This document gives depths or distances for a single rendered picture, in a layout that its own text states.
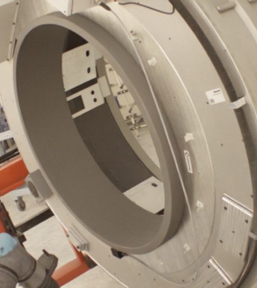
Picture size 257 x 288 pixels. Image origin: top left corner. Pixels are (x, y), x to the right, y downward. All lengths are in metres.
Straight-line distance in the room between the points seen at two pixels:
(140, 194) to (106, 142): 0.32
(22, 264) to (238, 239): 0.54
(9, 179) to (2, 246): 1.42
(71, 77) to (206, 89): 0.98
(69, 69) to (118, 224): 0.64
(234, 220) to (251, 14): 0.49
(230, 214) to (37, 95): 0.97
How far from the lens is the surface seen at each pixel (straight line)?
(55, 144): 1.91
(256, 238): 1.13
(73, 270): 2.81
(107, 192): 1.88
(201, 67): 1.04
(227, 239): 1.23
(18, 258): 1.19
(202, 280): 1.44
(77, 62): 1.95
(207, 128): 1.10
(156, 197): 1.91
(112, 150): 2.13
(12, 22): 1.74
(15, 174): 2.57
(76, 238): 2.00
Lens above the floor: 1.45
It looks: 14 degrees down
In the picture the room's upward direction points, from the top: 20 degrees counter-clockwise
